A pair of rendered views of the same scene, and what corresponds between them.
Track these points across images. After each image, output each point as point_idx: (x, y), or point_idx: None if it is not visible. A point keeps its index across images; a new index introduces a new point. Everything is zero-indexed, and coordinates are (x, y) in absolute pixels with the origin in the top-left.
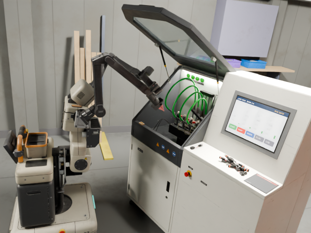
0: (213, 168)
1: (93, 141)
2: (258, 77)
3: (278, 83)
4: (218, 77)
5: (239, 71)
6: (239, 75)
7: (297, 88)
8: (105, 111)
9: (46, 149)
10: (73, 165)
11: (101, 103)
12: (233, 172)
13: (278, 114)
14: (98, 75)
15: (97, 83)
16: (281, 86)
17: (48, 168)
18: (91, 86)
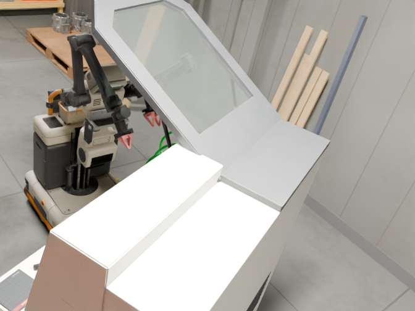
0: None
1: (88, 136)
2: (173, 176)
3: (141, 195)
4: (167, 143)
5: (207, 160)
6: (163, 153)
7: (120, 216)
8: (77, 102)
9: (78, 120)
10: (78, 150)
11: (75, 91)
12: (40, 258)
13: None
14: (73, 55)
15: (73, 65)
16: (112, 194)
17: (46, 131)
18: (118, 76)
